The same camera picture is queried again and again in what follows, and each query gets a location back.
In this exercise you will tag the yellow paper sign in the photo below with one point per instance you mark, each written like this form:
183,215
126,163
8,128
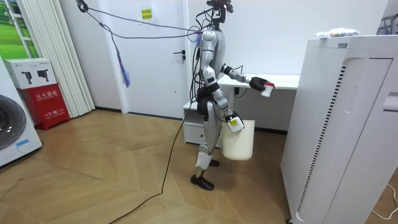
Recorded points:
146,14

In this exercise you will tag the white folded curtain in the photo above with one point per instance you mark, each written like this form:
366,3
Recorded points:
62,56

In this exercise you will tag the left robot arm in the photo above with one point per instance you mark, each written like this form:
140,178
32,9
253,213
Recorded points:
237,75

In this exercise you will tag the robot legs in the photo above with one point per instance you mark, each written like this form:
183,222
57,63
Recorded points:
211,132

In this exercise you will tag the metal drying rack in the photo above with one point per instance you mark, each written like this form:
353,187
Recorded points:
387,26

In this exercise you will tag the white plastic packet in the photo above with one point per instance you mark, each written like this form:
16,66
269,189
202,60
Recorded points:
339,32

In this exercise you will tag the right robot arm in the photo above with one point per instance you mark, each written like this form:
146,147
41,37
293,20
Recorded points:
208,73

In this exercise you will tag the white door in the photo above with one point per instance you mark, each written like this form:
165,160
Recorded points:
149,77

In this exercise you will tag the white washing machine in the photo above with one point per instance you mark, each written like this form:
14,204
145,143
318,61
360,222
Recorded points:
14,124

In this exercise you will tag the white desk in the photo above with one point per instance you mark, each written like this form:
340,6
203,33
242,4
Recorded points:
280,81

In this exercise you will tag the white plastic bucket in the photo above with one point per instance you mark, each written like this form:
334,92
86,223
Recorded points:
238,144

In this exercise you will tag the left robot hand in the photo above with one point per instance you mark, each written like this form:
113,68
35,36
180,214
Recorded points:
257,84

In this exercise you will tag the green landscape window poster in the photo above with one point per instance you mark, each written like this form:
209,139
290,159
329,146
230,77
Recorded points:
12,34

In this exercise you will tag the large white perforated appliance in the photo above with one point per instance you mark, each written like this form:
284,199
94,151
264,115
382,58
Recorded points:
348,130

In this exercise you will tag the white cardboard box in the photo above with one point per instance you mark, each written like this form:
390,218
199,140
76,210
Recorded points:
31,73

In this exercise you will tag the robot body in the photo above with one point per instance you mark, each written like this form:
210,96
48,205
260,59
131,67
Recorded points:
218,46

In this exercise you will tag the white drawer cabinet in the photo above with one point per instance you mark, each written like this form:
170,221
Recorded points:
193,133

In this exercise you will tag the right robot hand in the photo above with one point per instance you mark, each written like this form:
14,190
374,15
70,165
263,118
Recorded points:
235,123

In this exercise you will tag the red fire extinguisher box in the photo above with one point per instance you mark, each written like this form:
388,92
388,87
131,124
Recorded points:
46,104

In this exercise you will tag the white bottle with red cap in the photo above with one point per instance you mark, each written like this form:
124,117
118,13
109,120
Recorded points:
268,90

